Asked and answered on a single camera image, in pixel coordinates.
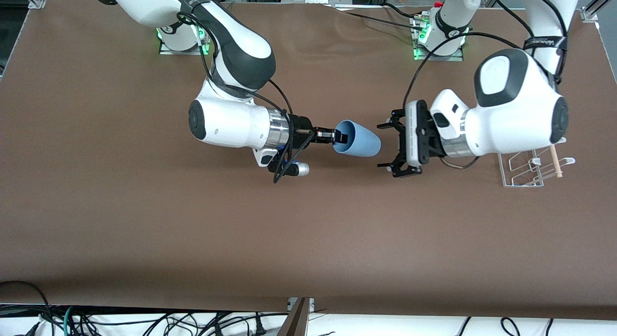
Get blue plastic cup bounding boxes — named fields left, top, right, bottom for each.
left=333, top=120, right=382, bottom=158

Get brown table cover sheet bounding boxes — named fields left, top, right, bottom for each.
left=0, top=0, right=617, bottom=321

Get grey table support beam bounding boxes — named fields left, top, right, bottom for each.
left=277, top=297, right=310, bottom=336

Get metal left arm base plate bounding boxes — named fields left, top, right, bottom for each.
left=413, top=14, right=465, bottom=62

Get long black table cable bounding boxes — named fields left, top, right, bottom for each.
left=333, top=6, right=425, bottom=33

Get short black table cable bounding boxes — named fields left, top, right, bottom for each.
left=383, top=2, right=427, bottom=19

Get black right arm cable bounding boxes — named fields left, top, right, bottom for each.
left=176, top=11, right=311, bottom=183

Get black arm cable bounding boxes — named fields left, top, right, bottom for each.
left=402, top=0, right=569, bottom=110
left=176, top=11, right=311, bottom=183

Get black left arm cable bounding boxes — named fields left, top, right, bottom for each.
left=402, top=0, right=569, bottom=110

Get white wire cup rack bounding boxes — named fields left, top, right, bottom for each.
left=498, top=137, right=577, bottom=188

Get wooden rack handle rod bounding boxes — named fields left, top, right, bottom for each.
left=550, top=144, right=563, bottom=178

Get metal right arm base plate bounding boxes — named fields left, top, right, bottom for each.
left=158, top=27, right=211, bottom=56

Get small metal bracket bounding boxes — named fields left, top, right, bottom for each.
left=288, top=297, right=315, bottom=313

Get teal cable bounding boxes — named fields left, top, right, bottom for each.
left=63, top=306, right=78, bottom=336

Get thick black floor cable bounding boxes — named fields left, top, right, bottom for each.
left=0, top=280, right=52, bottom=327

